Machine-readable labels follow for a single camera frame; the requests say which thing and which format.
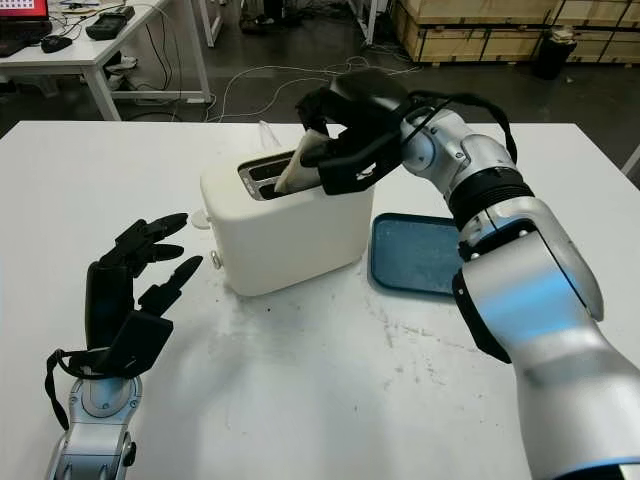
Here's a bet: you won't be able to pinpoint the dark shoes of person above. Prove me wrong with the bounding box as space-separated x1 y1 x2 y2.
242 0 287 36

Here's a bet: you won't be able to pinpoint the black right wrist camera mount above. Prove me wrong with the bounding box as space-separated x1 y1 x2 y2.
319 124 404 196

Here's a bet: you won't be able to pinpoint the black handheld controller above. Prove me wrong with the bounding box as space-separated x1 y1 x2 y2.
85 5 136 41

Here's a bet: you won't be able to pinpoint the white toaster power cord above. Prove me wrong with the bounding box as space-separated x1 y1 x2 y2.
257 122 282 152

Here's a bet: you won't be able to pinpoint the white office desk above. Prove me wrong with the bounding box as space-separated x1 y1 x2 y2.
0 0 212 122

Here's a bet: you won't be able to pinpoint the slice of bread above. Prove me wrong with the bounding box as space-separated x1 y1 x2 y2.
273 130 332 194

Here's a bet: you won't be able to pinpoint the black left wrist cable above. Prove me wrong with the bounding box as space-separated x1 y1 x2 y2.
44 349 96 432

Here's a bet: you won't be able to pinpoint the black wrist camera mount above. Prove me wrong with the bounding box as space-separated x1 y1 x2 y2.
89 308 175 379
319 124 404 196

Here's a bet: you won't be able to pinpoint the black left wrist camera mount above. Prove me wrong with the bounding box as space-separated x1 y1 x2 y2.
89 308 175 379

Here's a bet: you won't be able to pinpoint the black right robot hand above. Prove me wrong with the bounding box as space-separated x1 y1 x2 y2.
294 69 411 169

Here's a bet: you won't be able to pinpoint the black hanging desk cable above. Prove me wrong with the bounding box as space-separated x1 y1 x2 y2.
144 22 174 100

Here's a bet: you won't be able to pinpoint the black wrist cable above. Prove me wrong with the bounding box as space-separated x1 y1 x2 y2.
407 89 519 166
44 349 96 432

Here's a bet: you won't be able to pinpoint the black computer mouse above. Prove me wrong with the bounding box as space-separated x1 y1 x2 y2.
40 34 74 54

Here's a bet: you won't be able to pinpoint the plywood shipping crate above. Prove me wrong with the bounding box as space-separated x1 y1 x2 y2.
549 0 640 64
403 23 546 65
392 0 564 30

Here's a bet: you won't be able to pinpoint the white two-slot toaster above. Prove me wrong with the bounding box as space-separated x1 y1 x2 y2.
199 144 376 298

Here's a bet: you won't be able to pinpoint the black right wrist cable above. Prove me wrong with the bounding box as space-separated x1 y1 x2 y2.
407 89 519 166

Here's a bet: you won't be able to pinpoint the blue rectangular tray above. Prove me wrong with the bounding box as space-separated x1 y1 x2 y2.
368 213 474 299

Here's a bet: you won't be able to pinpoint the white table leg frame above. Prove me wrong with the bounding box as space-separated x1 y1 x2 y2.
192 0 224 49
349 0 377 47

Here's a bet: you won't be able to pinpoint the white cable on floor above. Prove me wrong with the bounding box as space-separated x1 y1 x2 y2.
207 54 426 124

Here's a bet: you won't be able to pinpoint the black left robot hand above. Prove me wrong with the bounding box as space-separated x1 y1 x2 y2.
84 212 205 352

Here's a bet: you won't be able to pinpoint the black trash bin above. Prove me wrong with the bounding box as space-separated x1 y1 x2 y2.
532 28 579 81

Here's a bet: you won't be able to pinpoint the grey furniture edge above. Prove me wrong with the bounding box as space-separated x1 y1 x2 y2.
622 147 640 192

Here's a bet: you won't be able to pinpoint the laptop with red screen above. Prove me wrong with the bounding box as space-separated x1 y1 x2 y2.
0 0 54 57

